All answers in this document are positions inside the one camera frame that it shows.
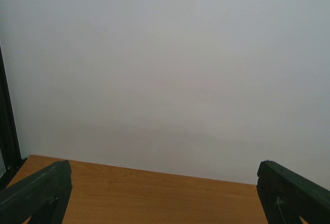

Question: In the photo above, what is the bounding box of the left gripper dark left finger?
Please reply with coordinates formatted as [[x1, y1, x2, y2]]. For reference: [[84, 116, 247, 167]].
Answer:
[[1, 160, 73, 223]]

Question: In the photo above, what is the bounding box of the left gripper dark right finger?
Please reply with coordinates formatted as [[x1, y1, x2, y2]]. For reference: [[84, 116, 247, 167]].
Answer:
[[256, 161, 329, 223]]

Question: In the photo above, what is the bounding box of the black aluminium frame post left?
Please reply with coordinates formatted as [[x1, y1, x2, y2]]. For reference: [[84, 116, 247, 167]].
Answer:
[[1, 57, 25, 190]]

